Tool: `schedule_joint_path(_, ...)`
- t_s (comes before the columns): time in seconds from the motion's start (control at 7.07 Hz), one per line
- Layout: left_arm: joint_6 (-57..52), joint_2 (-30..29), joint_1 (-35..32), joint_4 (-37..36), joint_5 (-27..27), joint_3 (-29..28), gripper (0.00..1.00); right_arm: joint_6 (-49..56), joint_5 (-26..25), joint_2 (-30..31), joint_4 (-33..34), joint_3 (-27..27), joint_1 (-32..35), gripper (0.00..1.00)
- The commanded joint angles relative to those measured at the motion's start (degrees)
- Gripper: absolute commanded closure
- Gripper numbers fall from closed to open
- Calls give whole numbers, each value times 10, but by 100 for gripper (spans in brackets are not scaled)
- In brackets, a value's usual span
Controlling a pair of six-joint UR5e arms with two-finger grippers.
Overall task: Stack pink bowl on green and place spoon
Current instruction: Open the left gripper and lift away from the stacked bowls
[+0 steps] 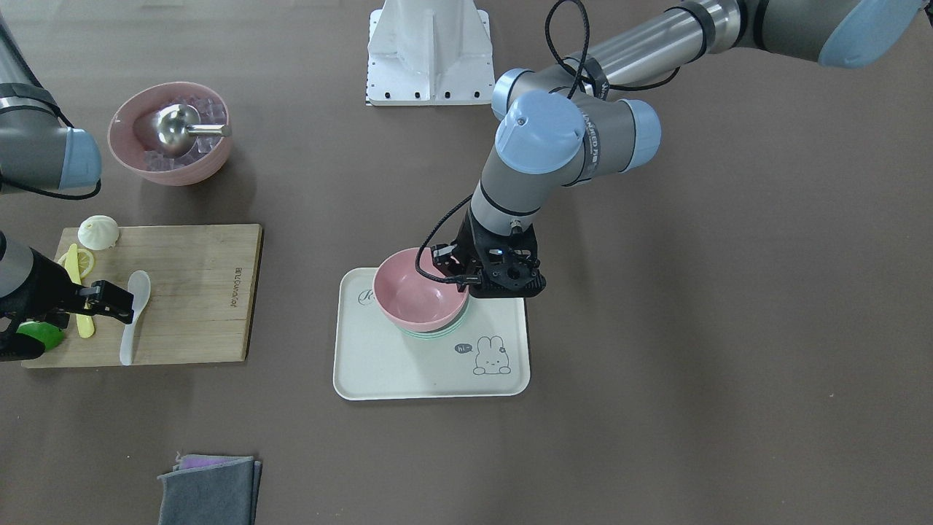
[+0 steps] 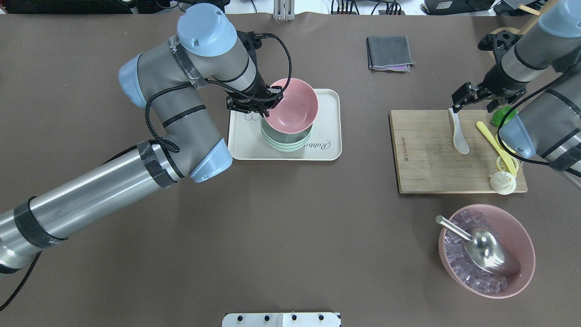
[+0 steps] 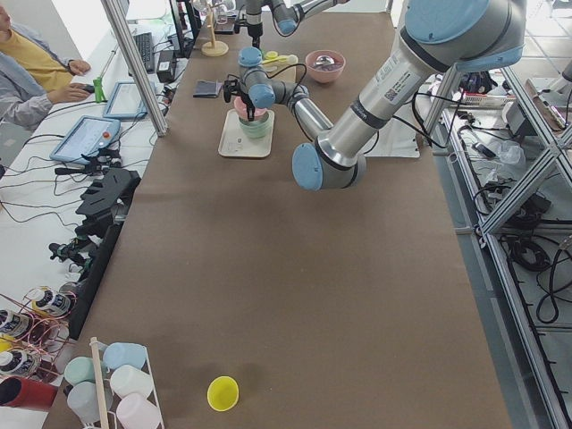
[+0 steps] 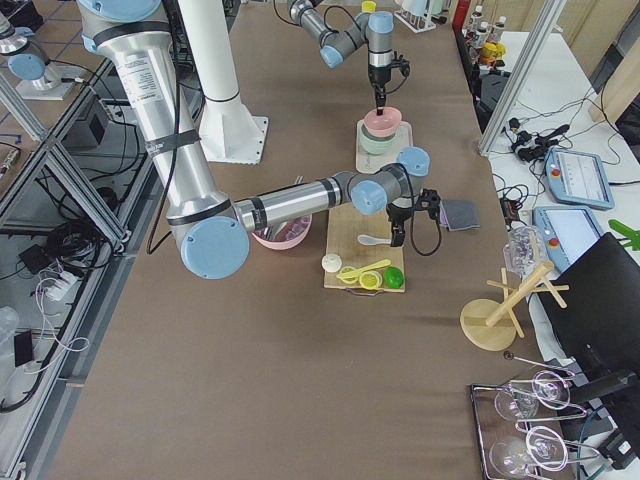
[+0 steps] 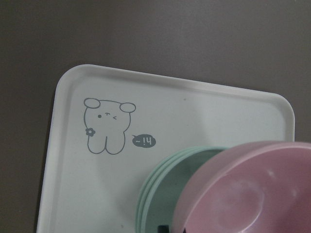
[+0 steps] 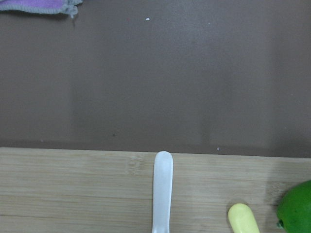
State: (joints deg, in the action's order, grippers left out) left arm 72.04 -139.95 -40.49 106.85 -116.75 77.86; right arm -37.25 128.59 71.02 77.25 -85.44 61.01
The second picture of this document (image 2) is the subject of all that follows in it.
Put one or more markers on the green lime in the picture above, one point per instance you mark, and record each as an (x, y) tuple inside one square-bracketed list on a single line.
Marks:
[(499, 114)]

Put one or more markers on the white ceramic spoon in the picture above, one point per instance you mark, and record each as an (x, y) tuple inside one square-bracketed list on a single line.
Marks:
[(459, 141)]

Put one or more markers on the small pink bowl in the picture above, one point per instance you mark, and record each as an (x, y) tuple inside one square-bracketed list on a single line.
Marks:
[(297, 110)]

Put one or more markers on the bamboo cutting board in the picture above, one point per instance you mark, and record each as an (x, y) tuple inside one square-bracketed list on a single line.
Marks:
[(426, 160)]

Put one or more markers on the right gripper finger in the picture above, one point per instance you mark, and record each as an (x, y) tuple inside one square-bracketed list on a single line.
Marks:
[(468, 94), (498, 103)]

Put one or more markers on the gray folded cloth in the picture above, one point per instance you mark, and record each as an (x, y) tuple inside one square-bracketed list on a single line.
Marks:
[(389, 53)]

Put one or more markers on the metal ice scoop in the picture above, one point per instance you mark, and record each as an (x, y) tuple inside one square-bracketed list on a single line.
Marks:
[(484, 249)]

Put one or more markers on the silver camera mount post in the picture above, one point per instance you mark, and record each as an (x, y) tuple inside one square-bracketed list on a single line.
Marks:
[(284, 10)]

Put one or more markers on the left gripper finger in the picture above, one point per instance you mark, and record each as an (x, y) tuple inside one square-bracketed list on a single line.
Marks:
[(246, 107), (271, 98)]

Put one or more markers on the white steamed bun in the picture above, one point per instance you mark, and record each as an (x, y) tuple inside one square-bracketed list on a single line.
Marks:
[(503, 183)]

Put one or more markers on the lower green bowls stack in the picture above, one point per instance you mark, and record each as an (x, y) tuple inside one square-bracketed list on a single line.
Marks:
[(284, 142)]

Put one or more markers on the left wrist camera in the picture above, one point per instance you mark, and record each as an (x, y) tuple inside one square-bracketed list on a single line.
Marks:
[(251, 42)]

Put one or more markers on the yellow plastic knife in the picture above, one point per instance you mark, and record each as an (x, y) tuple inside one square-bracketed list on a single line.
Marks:
[(482, 127)]

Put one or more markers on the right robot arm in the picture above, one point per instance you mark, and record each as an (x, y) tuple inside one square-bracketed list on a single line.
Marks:
[(538, 75)]

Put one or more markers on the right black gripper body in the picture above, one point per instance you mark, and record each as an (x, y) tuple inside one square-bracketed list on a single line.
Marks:
[(500, 83)]

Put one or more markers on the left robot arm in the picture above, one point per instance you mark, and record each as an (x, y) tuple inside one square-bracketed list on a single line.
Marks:
[(164, 81)]

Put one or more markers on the cream rabbit tray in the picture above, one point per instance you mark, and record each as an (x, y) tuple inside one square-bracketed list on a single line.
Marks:
[(246, 143)]

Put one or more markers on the large pink bowl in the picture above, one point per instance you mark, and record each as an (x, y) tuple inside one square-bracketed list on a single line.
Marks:
[(512, 235)]

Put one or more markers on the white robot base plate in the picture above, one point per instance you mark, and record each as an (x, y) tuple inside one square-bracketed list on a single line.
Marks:
[(283, 319)]

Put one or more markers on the lower lemon slice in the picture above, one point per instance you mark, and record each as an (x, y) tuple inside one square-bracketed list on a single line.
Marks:
[(502, 166)]

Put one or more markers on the clear ice cubes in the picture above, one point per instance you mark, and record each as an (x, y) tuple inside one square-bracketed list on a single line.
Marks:
[(462, 266)]

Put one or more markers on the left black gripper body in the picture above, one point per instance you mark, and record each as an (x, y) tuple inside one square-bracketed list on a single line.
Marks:
[(259, 89)]

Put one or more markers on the wooden mug stand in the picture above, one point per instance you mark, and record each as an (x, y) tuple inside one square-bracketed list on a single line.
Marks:
[(523, 5)]

